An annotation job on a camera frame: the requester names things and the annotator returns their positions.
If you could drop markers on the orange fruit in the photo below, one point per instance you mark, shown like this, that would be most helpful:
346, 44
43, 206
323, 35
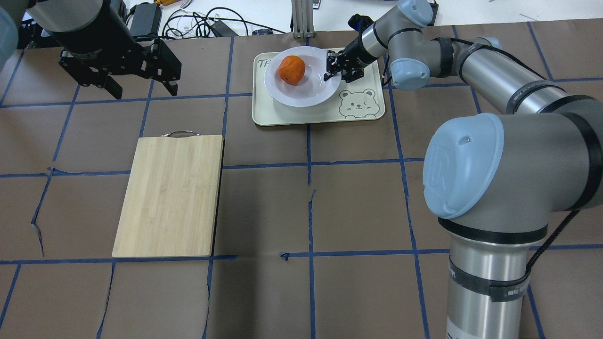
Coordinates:
291, 70

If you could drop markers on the black power adapter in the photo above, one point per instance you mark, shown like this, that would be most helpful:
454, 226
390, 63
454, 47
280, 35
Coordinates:
429, 12

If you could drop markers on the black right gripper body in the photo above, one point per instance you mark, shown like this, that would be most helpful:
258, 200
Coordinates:
354, 50

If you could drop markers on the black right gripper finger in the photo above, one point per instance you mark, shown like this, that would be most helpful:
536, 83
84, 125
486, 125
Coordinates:
333, 65

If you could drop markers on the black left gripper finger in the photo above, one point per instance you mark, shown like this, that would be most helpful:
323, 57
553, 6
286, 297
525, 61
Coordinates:
86, 76
162, 65

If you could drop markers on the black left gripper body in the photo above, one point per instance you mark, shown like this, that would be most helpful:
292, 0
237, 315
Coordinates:
102, 34

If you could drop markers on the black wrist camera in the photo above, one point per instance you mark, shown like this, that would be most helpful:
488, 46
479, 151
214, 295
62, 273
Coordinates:
359, 23

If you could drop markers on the white round plate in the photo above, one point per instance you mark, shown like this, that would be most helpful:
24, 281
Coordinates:
312, 90

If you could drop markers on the bamboo cutting board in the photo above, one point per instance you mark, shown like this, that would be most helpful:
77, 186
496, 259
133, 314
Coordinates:
171, 200

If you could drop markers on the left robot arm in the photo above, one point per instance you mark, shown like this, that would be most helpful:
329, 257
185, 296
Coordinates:
12, 13

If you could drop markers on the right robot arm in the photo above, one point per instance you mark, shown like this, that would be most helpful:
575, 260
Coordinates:
502, 185

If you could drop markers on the cream bear tray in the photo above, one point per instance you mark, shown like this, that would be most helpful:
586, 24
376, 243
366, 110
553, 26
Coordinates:
360, 100

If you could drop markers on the aluminium frame post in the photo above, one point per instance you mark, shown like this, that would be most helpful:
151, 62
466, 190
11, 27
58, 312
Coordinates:
302, 19

